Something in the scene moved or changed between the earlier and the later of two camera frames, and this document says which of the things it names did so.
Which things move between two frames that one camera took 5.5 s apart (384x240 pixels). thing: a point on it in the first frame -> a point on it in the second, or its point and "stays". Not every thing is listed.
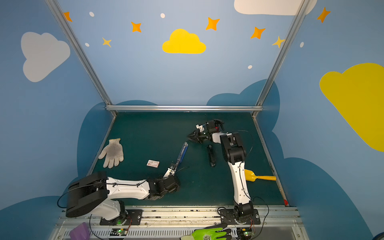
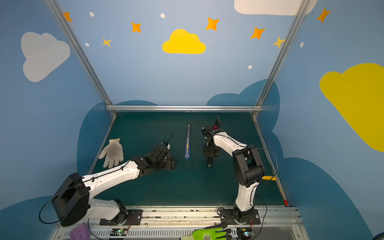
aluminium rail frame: (111, 109) stays
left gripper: (173, 167) -> (169, 162)
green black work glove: (211, 232) stays
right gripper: (199, 135) -> (210, 153)
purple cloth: (81, 232) stays
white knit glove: (113, 153) stays
